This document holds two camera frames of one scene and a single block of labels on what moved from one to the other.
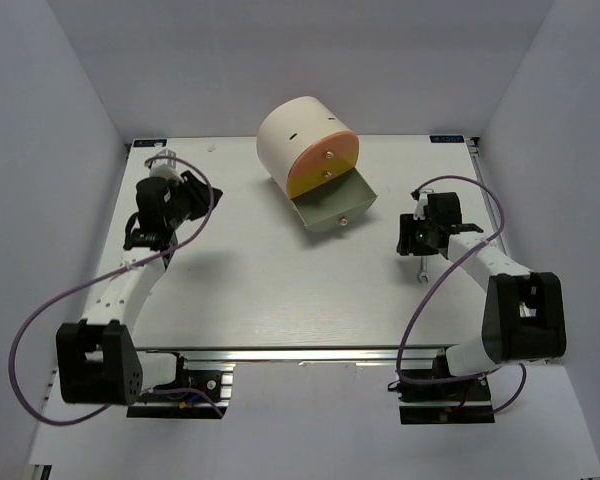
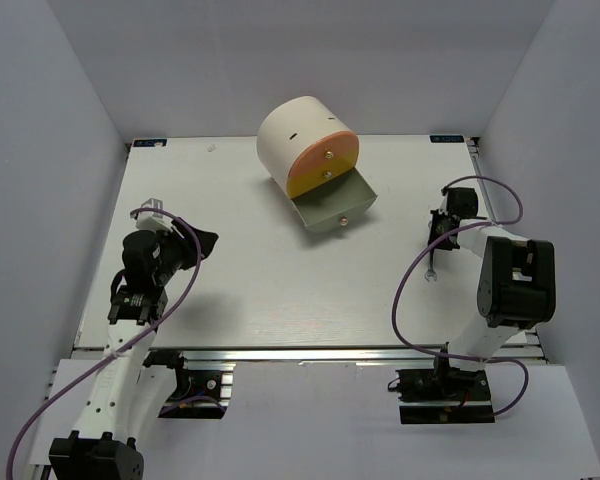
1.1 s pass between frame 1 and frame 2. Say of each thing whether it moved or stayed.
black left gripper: moved
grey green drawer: stayed
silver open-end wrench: moved
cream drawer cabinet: stayed
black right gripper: moved
